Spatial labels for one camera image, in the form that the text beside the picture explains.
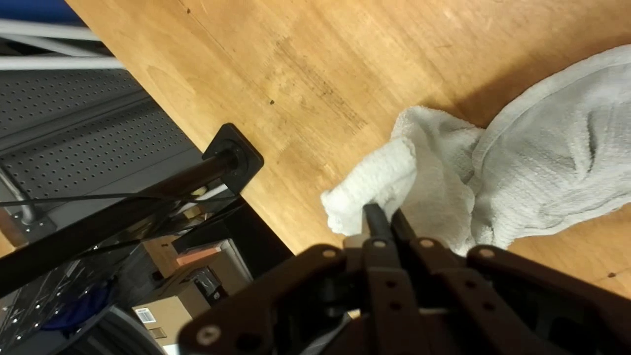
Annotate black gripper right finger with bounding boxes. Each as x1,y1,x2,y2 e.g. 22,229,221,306
390,208,631,355

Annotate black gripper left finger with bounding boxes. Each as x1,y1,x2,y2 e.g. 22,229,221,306
176,202,422,355

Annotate white terry towel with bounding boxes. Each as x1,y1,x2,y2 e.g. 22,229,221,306
319,44,631,259

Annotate grey perforated metal cabinet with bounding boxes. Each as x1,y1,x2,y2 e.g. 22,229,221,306
0,66,207,223

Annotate black camera stand pole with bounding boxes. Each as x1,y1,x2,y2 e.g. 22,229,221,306
0,123,266,298

